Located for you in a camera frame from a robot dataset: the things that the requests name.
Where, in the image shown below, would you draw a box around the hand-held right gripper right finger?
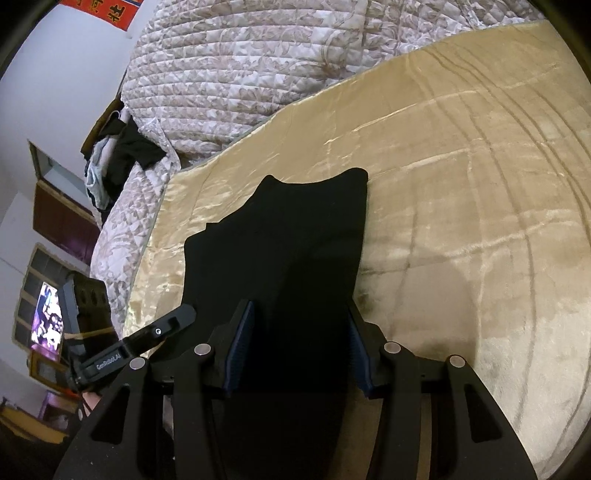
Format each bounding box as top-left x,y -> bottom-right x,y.
348,307 -> 539,480

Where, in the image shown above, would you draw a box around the beige plush blanket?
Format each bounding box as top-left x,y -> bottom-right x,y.
124,21 -> 591,480

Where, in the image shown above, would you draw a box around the dark wooden cabinet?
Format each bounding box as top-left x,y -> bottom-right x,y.
28,141 -> 100,266

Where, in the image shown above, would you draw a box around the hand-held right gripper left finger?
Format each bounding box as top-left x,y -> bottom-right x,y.
53,300 -> 256,480

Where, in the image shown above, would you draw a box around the black pants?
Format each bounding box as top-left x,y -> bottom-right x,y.
182,168 -> 370,480

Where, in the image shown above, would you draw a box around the light blue cloth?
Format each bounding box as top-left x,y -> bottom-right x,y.
84,138 -> 116,208

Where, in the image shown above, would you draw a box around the red wall banner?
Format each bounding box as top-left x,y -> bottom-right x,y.
58,0 -> 144,32

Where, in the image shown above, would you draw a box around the black garment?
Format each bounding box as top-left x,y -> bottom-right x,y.
99,117 -> 167,199

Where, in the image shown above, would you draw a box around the screen showing figures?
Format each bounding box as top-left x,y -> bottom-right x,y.
30,281 -> 65,352

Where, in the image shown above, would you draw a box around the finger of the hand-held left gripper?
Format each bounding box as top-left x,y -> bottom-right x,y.
121,305 -> 198,360

